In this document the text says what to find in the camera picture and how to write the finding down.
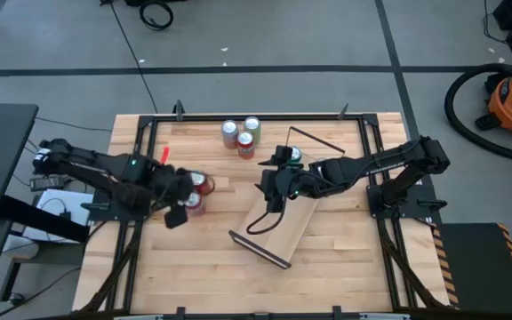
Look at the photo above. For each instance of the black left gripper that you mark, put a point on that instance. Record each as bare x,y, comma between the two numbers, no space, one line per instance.
171,186

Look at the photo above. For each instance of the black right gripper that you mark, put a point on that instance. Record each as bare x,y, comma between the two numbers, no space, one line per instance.
282,182

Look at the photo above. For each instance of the red can white script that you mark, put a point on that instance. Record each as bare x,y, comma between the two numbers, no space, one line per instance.
193,200

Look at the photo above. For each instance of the red can blue-white label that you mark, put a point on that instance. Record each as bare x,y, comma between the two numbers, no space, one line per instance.
198,178
245,140

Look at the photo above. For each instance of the dark green can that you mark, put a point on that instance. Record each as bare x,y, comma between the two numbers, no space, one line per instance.
296,154

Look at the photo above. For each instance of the silver and pink can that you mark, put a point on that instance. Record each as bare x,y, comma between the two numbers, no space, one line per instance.
229,130

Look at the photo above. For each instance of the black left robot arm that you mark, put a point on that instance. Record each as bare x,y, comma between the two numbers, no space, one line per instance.
96,162

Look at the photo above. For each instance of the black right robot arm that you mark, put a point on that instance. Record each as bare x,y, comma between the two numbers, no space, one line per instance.
371,166

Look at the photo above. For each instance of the red strip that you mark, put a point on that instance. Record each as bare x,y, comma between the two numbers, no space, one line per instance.
164,155

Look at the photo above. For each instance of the light green can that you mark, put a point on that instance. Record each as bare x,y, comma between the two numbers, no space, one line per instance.
252,123

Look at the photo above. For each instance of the white paper sheet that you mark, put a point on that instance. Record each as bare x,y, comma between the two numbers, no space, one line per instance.
51,200

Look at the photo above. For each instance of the black power adapter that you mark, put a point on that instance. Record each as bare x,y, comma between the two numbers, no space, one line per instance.
47,182

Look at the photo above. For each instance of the black mat hazard-striped edges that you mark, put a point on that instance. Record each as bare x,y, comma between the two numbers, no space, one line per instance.
482,266

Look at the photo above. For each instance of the black aluminium table frame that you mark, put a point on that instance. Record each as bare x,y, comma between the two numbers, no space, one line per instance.
260,117

